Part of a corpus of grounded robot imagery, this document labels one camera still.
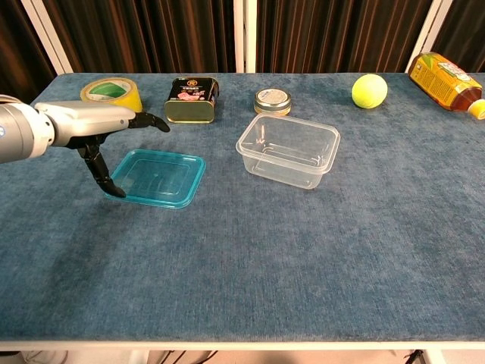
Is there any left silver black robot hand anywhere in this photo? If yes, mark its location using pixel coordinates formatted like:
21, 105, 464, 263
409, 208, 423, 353
34, 99, 171, 199

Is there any blue translucent plastic lid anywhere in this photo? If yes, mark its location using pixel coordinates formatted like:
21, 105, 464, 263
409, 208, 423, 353
105, 149, 208, 210

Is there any clear plastic food container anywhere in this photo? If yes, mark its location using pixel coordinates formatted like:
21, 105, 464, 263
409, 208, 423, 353
235, 112, 342, 190

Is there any yellow packing tape roll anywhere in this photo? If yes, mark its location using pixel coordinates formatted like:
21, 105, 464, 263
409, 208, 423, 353
79, 77, 144, 114

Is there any dark pleated curtain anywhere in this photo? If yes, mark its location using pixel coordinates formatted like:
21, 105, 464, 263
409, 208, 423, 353
431, 0, 485, 74
40, 0, 238, 74
255, 0, 433, 74
0, 0, 58, 104

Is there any black luncheon meat can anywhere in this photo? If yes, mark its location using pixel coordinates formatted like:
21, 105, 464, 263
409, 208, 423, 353
163, 77, 221, 125

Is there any round silver tin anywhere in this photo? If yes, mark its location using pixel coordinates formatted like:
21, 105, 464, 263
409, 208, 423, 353
253, 88, 293, 116

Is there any blue fabric table cover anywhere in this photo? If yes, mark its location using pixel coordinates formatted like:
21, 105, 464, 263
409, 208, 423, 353
0, 71, 485, 344

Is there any yellow-green tennis ball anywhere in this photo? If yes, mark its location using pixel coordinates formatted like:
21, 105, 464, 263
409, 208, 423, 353
351, 73, 390, 110

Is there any amber tea bottle yellow label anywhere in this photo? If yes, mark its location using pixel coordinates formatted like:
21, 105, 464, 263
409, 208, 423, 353
408, 51, 485, 121

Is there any white frame post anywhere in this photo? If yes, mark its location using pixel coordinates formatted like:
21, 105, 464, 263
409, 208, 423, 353
232, 0, 259, 74
20, 0, 75, 75
404, 0, 455, 74

